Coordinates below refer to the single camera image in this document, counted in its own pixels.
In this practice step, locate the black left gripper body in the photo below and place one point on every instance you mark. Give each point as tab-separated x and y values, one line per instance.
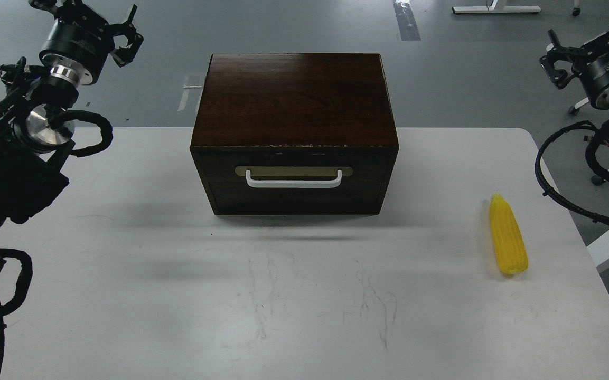
81	40

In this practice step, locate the dark wooden drawer front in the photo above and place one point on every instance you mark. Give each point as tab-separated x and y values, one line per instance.
363	186

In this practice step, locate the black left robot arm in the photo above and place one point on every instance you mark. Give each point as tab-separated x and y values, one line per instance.
40	129

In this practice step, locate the white drawer handle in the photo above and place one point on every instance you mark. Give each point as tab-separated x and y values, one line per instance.
293	183

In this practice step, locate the dark wooden drawer cabinet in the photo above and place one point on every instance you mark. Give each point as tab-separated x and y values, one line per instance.
296	102

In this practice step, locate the yellow corn cob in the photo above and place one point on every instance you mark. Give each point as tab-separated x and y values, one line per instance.
508	244

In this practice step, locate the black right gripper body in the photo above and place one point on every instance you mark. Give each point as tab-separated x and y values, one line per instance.
589	63

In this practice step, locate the white desk frame base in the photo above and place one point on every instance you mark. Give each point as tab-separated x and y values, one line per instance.
496	7

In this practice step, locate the white rolling chair base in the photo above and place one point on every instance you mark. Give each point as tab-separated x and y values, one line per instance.
578	106

